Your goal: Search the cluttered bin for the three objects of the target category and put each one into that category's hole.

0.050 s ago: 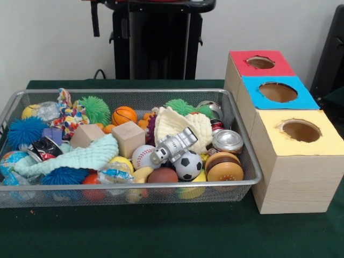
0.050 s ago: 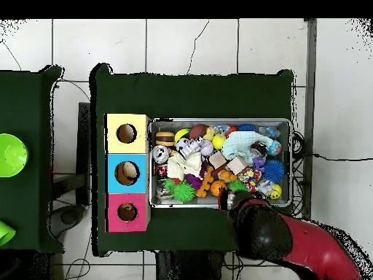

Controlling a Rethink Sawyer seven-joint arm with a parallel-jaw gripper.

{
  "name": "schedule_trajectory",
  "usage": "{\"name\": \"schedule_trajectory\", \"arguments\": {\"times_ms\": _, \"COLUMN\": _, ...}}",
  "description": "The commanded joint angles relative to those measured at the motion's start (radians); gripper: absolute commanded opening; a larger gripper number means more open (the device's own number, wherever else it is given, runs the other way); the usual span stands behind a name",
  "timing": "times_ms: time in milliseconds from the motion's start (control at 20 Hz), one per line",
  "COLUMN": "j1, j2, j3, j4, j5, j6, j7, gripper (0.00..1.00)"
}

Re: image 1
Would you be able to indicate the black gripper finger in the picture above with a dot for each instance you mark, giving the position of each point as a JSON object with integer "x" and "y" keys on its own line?
{"x": 124, "y": 28}
{"x": 95, "y": 21}

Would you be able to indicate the wooden box with three holes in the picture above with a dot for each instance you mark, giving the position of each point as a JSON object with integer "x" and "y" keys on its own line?
{"x": 295, "y": 182}

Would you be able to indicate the orange basketball toy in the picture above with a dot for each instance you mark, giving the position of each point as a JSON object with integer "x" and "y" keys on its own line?
{"x": 124, "y": 116}

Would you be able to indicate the cream knitted cloth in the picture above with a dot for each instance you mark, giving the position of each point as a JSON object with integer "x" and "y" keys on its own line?
{"x": 166, "y": 122}

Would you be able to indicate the wooden cube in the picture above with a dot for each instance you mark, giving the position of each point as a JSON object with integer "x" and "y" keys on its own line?
{"x": 128, "y": 139}

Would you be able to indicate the silver robot figure toy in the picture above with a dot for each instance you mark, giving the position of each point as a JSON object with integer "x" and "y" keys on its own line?
{"x": 174, "y": 145}

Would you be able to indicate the white baseball toy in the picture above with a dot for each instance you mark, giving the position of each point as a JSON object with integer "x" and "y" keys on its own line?
{"x": 142, "y": 157}

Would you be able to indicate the blue spiky rubber ball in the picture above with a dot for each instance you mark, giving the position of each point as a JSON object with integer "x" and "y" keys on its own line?
{"x": 25, "y": 133}

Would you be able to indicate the mint green knitted cloth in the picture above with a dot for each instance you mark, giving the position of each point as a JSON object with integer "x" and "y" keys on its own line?
{"x": 80, "y": 157}

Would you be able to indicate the black and white soccer ball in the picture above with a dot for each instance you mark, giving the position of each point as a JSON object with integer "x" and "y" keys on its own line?
{"x": 188, "y": 165}

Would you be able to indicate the crushed silver drink can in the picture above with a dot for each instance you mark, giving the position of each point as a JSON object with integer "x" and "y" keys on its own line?
{"x": 227, "y": 139}

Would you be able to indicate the wooden toy hamburger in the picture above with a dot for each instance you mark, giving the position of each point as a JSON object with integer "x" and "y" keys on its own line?
{"x": 224, "y": 172}

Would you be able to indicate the dark green table cloth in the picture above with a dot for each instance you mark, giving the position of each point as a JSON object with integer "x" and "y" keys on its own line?
{"x": 161, "y": 233}
{"x": 336, "y": 107}

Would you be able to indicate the black flat panel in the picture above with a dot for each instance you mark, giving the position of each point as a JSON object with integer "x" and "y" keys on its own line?
{"x": 333, "y": 53}

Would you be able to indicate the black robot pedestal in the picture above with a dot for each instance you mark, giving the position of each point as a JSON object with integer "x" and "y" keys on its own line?
{"x": 161, "y": 40}

